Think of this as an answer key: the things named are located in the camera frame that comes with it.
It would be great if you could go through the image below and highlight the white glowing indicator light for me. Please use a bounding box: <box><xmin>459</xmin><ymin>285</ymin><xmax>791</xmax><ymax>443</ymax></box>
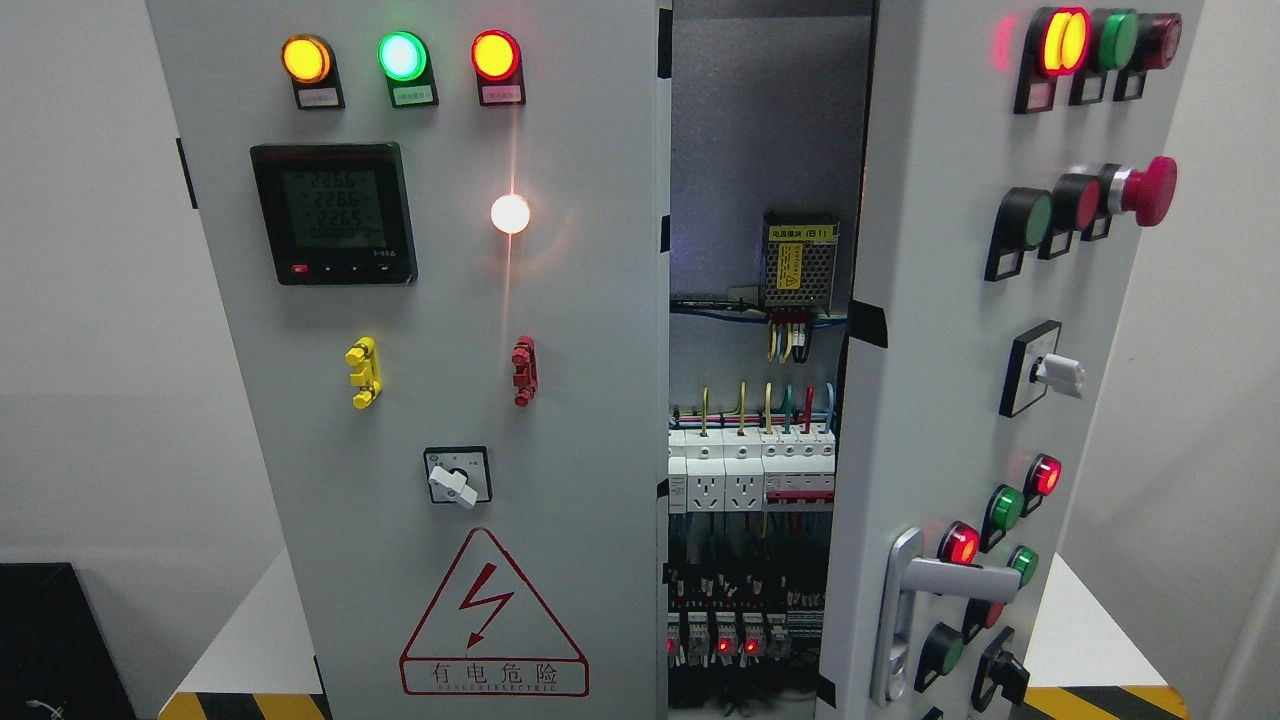
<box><xmin>490</xmin><ymin>193</ymin><xmax>531</xmax><ymax>234</ymax></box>

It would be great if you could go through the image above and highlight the grey cabinet door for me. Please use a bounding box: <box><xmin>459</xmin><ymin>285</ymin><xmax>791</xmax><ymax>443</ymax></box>
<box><xmin>815</xmin><ymin>1</ymin><xmax>1203</xmax><ymax>719</ymax></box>
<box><xmin>147</xmin><ymin>1</ymin><xmax>669</xmax><ymax>719</ymax></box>

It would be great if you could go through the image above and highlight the black digital power meter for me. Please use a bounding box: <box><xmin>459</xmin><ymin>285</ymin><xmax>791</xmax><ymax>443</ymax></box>
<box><xmin>250</xmin><ymin>142</ymin><xmax>417</xmax><ymax>286</ymax></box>

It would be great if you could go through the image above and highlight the right door rotary switch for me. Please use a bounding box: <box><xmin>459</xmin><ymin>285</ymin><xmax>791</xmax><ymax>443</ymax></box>
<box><xmin>998</xmin><ymin>320</ymin><xmax>1085</xmax><ymax>418</ymax></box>

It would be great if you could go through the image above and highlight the green indicator light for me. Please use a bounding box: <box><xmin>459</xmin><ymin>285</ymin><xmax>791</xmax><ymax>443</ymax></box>
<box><xmin>378</xmin><ymin>31</ymin><xmax>429</xmax><ymax>82</ymax></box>

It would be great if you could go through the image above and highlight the silver door handle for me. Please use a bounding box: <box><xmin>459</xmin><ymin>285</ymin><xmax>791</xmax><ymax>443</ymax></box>
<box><xmin>870</xmin><ymin>527</ymin><xmax>1021</xmax><ymax>707</ymax></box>

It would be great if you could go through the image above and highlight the red indicator light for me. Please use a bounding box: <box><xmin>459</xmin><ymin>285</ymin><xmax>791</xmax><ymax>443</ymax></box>
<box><xmin>471</xmin><ymin>29</ymin><xmax>521</xmax><ymax>82</ymax></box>

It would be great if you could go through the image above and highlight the red test terminal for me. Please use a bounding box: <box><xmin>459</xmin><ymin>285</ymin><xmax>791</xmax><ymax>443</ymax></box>
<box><xmin>511</xmin><ymin>334</ymin><xmax>539</xmax><ymax>407</ymax></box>

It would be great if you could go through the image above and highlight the yellow test terminal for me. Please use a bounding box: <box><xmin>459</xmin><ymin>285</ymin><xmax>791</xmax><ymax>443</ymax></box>
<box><xmin>344</xmin><ymin>336</ymin><xmax>381</xmax><ymax>410</ymax></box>

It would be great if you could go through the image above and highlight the red electric danger sign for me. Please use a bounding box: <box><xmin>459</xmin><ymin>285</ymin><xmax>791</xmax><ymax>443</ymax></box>
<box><xmin>399</xmin><ymin>527</ymin><xmax>590</xmax><ymax>697</ymax></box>

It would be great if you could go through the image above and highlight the red emergency stop button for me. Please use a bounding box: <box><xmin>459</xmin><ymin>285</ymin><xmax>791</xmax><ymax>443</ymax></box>
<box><xmin>1097</xmin><ymin>156</ymin><xmax>1178</xmax><ymax>227</ymax></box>

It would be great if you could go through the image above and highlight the yellow indicator light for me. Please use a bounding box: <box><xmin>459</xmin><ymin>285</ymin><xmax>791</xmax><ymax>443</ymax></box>
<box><xmin>282</xmin><ymin>35</ymin><xmax>334</xmax><ymax>85</ymax></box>

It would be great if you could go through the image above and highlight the metal mesh power supply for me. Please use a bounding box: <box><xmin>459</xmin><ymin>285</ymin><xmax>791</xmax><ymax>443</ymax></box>
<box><xmin>760</xmin><ymin>211</ymin><xmax>840</xmax><ymax>307</ymax></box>

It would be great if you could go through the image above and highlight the lower relay terminal row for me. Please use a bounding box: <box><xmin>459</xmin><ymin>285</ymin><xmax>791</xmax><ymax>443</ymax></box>
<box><xmin>662</xmin><ymin>562</ymin><xmax>826</xmax><ymax>669</ymax></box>

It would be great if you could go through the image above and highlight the white socket breaker row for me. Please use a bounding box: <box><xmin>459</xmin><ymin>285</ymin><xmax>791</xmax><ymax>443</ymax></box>
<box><xmin>667</xmin><ymin>427</ymin><xmax>837</xmax><ymax>515</ymax></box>

